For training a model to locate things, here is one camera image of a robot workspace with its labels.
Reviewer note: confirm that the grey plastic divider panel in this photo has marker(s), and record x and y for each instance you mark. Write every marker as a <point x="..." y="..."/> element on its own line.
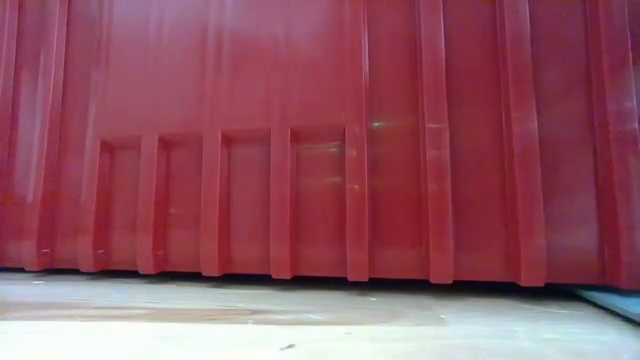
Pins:
<point x="617" y="302"/>

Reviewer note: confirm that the large red plastic bin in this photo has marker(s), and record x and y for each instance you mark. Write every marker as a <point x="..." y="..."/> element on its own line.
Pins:
<point x="320" y="140"/>

